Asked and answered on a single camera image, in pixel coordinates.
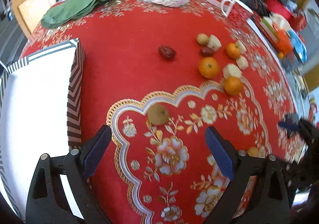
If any large red date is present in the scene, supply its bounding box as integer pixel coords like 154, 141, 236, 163
158, 45, 176, 61

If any orange packet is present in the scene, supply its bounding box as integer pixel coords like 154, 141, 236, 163
274, 30, 293, 55

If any striped white cardboard box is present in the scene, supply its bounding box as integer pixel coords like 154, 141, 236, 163
0, 38, 86, 222

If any red mug with white handle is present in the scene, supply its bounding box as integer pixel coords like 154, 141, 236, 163
221, 0, 255, 29

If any small red date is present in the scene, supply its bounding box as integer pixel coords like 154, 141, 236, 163
200, 46, 215, 57

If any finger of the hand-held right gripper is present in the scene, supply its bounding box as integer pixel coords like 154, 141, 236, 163
278, 114, 306, 140

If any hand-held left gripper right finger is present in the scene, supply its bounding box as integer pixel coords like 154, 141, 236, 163
204, 126, 291, 224

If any green cloth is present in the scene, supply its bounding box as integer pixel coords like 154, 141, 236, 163
41, 0, 126, 29

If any blue packet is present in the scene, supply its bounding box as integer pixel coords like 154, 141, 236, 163
287, 30, 307, 61

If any small brown longan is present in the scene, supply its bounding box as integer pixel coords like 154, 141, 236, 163
196, 33, 209, 46
246, 146, 261, 158

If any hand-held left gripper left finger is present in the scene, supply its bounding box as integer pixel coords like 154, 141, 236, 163
26, 124, 112, 224

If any white tissue pack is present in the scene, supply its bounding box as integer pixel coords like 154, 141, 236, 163
259, 14, 291, 40

